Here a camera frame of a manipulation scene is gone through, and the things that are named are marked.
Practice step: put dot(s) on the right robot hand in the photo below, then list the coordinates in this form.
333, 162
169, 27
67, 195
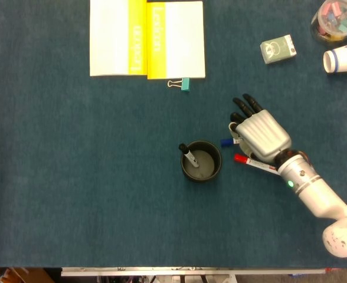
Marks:
262, 132

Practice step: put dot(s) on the red-capped whiteboard marker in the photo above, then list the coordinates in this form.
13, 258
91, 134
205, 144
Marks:
244, 159

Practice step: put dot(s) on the blue-capped whiteboard marker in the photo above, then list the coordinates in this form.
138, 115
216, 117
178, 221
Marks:
226, 142

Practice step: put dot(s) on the black-capped whiteboard marker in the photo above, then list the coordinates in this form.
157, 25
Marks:
188, 154

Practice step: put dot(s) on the black mesh pen holder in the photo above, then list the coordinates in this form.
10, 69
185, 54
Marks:
204, 171

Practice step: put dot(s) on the small green printed box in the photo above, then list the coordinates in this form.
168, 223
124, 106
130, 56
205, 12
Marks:
278, 50

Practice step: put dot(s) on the teal binder clip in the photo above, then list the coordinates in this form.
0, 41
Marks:
186, 85

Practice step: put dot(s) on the white paper cup blue stripe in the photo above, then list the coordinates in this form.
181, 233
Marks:
344, 59

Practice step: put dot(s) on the white notebook yellow spine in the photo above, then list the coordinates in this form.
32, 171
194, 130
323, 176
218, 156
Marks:
185, 41

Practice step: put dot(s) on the clear jar of binder clips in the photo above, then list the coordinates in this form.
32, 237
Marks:
335, 20

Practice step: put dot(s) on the white notebook lime stripe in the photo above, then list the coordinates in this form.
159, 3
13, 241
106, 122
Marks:
108, 38

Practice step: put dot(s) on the blue felt table mat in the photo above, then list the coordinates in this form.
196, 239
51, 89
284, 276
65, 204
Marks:
73, 177

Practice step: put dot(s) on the brown cardboard box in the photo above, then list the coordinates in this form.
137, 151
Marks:
34, 277

